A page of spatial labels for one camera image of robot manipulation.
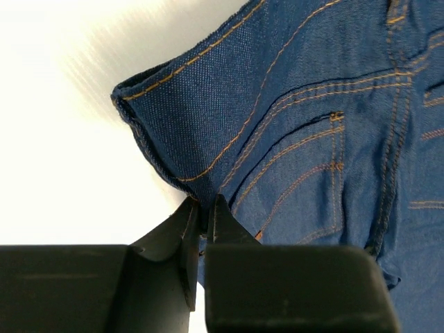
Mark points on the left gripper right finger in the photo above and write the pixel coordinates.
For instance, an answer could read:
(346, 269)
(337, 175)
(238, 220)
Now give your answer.
(250, 287)

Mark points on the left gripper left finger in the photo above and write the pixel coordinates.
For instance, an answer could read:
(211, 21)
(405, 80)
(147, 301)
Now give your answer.
(147, 286)

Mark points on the dark blue denim trousers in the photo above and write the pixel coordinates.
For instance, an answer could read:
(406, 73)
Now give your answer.
(320, 122)

